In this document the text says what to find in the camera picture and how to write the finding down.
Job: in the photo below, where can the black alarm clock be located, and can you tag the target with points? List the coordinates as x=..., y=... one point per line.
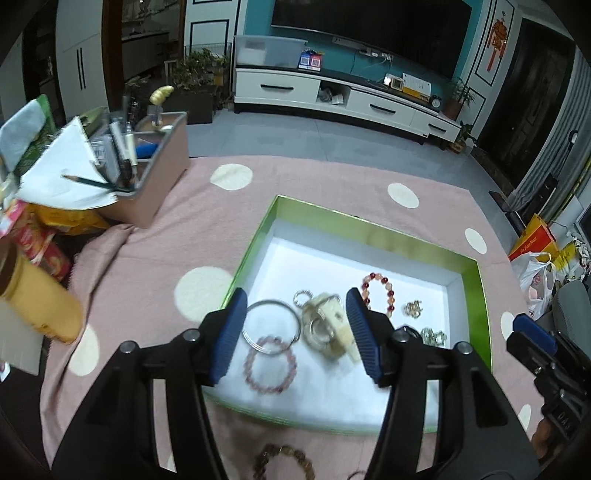
x=436, y=102

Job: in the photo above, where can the group of green potted plants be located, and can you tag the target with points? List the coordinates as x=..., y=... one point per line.
x=194, y=78

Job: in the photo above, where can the white desk calendar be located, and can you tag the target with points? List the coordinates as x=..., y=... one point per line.
x=416, y=85

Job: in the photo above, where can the green cardboard box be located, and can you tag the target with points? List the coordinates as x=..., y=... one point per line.
x=369, y=249

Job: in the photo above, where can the white plastic bag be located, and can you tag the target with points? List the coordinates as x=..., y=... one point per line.
x=535, y=281

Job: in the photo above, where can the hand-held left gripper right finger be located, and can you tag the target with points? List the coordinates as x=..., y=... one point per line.
x=364, y=341

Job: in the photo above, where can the silver bangle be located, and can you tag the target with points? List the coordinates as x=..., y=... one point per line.
x=298, y=323

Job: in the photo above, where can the pale folded cloth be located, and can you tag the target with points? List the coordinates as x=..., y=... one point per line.
x=21, y=134

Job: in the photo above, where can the bunch of pens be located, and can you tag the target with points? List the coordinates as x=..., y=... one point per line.
x=124, y=147

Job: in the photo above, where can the person's right hand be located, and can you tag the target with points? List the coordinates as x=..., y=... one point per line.
x=542, y=431

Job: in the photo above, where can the gold flower brooch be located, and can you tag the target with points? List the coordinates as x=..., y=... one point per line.
x=413, y=309

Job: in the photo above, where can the white power strip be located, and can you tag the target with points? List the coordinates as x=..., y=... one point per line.
x=362, y=47

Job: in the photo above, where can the orange paper bag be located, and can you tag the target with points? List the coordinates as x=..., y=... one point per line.
x=533, y=237

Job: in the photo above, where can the pencil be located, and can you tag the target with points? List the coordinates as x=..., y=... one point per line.
x=87, y=180

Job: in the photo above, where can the pink polka dot tablecloth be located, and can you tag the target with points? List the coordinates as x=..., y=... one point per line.
x=346, y=184

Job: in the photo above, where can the red snack packet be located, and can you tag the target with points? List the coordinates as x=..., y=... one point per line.
x=44, y=254

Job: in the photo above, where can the yellow cup with bear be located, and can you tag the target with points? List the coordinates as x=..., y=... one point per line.
x=41, y=304

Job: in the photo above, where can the potted plant in brown pot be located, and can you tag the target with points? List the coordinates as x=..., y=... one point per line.
x=455, y=104

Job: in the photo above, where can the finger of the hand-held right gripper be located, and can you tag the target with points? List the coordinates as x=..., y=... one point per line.
x=531, y=325
x=524, y=351

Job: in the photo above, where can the white television cabinet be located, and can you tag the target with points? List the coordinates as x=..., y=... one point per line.
x=369, y=108

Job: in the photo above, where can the translucent storage box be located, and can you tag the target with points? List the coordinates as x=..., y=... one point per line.
x=268, y=53

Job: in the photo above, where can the small potted floor plant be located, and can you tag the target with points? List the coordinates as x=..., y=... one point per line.
x=465, y=136

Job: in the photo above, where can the white paper sheets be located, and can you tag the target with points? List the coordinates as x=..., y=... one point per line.
x=60, y=184

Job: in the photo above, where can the small blue and red stand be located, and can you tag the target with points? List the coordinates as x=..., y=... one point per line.
x=310, y=60

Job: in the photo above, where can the red wall hanging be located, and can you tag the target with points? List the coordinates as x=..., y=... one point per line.
x=497, y=37

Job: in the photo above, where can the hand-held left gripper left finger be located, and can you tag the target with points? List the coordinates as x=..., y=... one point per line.
x=226, y=341

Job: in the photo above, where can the black television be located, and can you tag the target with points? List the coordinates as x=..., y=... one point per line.
x=369, y=23

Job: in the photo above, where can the pink desk organizer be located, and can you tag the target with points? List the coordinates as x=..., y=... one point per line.
x=161, y=184

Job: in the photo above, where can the beige wristwatch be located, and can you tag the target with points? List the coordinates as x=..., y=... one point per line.
x=332, y=309

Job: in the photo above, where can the yellow ornament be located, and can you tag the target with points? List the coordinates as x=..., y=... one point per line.
x=160, y=94

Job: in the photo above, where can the orange snack bag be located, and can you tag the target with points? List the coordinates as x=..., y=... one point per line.
x=69, y=219

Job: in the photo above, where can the small white device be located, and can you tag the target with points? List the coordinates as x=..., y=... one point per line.
x=393, y=81

